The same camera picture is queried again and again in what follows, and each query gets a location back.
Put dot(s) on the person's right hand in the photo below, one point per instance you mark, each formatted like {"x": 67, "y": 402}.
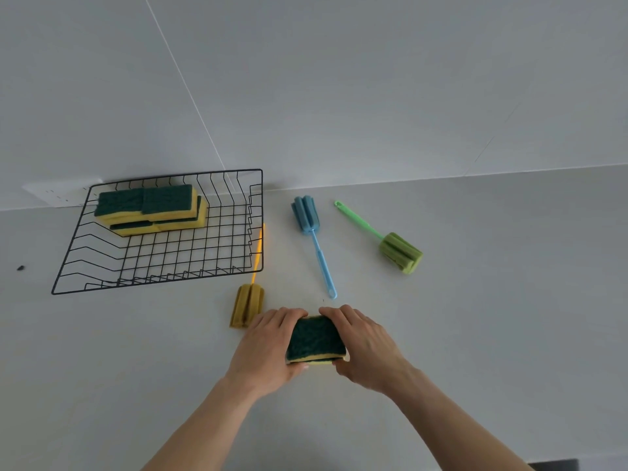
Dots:
{"x": 373, "y": 355}

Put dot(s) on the person's left hand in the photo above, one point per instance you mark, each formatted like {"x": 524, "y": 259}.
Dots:
{"x": 260, "y": 355}

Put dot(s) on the person's right thumb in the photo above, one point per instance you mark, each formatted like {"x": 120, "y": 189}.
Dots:
{"x": 341, "y": 366}

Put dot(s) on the person's left thumb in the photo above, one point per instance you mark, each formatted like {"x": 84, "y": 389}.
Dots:
{"x": 298, "y": 367}

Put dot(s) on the green and yellow scouring sponge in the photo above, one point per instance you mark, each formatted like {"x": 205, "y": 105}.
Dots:
{"x": 135, "y": 228}
{"x": 169, "y": 201}
{"x": 194, "y": 221}
{"x": 314, "y": 340}
{"x": 117, "y": 203}

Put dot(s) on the person's right forearm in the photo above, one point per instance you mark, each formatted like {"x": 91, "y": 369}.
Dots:
{"x": 456, "y": 426}

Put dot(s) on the person's left forearm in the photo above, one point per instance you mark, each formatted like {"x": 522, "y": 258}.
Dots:
{"x": 216, "y": 426}

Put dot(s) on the yellow sponge bottle brush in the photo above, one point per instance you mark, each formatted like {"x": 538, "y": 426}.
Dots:
{"x": 247, "y": 305}

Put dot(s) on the green sponge bottle brush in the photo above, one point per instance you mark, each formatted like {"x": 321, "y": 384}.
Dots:
{"x": 400, "y": 252}

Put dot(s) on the blue sponge bottle brush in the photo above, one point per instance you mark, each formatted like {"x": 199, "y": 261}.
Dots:
{"x": 306, "y": 215}

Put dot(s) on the white wall outlet plate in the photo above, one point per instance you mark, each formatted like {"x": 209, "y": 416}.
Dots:
{"x": 54, "y": 193}

